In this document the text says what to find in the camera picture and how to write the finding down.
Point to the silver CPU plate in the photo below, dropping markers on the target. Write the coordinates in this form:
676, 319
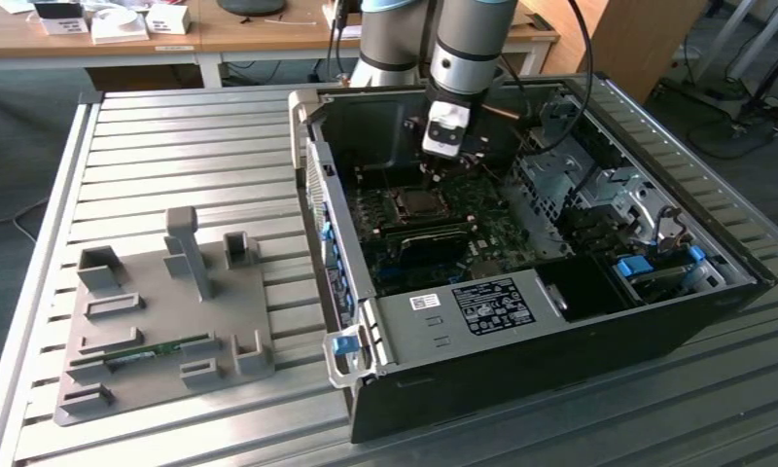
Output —
425, 203

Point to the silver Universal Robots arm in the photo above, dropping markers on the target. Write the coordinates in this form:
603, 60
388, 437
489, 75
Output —
467, 58

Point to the CPU socket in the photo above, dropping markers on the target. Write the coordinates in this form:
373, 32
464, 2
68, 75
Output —
452, 206

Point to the blue slot retainer clip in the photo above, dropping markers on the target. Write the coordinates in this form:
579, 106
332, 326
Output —
327, 232

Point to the metal drive cage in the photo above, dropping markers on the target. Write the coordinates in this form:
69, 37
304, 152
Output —
548, 168

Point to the green motherboard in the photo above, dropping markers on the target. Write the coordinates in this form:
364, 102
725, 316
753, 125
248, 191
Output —
500, 228

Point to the black graphics card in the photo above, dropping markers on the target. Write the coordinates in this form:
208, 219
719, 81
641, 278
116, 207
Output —
435, 250

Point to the wooden cabinet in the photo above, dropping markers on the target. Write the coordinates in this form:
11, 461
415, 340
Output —
636, 44

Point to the blue disk carrier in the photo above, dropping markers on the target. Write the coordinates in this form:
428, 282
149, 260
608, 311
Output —
632, 268

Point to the wooden desk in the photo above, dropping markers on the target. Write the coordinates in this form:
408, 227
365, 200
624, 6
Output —
13, 41
265, 36

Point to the blue plastic latch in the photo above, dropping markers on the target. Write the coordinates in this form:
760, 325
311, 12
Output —
695, 255

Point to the silver power supply unit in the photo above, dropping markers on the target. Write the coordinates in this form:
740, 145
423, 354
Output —
421, 340

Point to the metal disk bay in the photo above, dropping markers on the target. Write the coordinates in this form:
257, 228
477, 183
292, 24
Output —
681, 287

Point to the dark round object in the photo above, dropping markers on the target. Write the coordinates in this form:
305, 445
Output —
253, 6

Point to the black open PC case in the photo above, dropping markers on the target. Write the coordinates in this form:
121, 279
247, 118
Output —
525, 389

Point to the white label box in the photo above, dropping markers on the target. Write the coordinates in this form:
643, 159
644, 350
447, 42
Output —
64, 25
167, 22

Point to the grey parts rack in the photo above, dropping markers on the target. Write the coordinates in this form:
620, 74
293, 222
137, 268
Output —
161, 301

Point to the white round holder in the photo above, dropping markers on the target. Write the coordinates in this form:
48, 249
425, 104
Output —
120, 29

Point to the green RAM stick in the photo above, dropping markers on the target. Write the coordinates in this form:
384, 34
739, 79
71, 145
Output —
165, 348

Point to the black device on box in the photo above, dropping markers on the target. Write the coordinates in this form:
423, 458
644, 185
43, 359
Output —
59, 10

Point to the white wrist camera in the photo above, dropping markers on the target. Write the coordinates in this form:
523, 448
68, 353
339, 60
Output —
447, 129

